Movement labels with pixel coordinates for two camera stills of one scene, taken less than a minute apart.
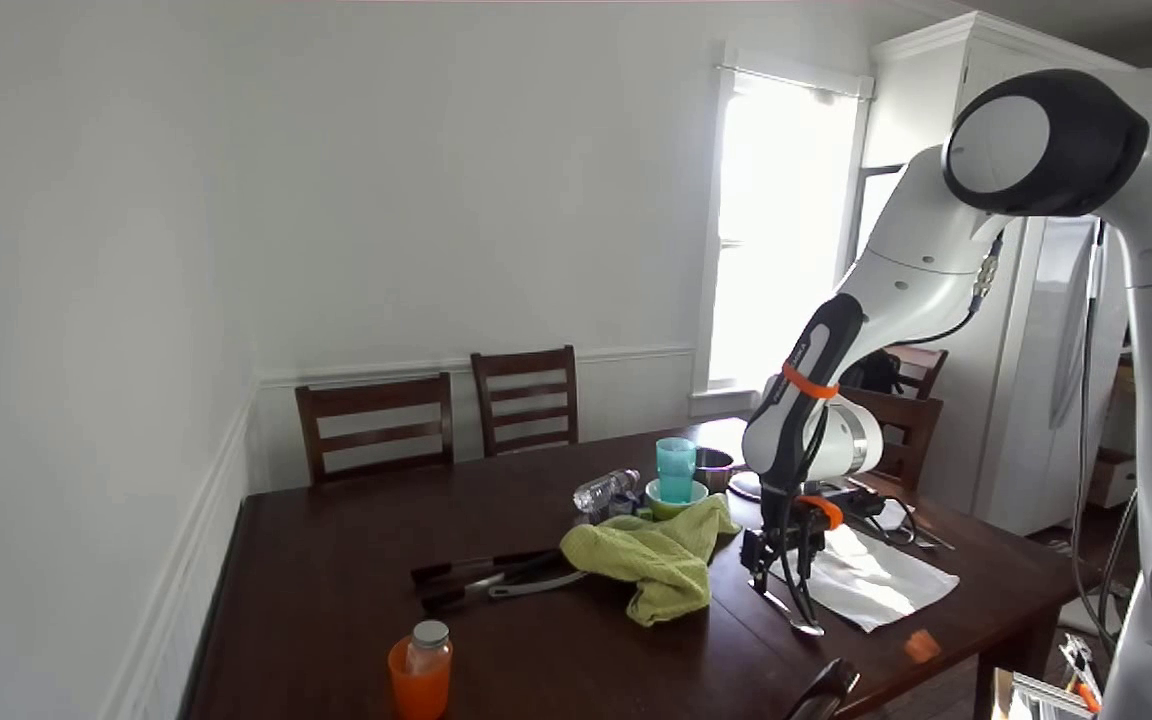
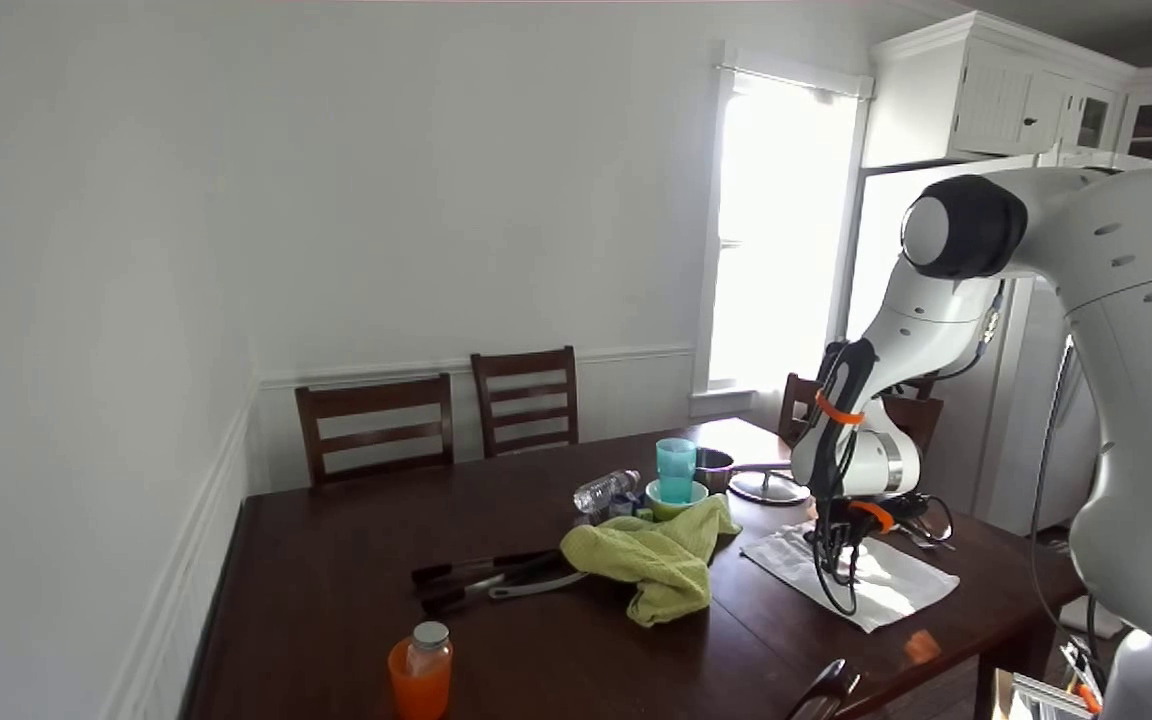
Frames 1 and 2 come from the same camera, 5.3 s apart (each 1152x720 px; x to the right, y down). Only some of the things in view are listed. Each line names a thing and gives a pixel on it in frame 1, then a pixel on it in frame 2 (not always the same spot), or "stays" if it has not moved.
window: x=785 y=192 stays
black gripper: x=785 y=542 to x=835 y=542
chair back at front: x=835 y=684 stays
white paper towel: x=868 y=583 stays
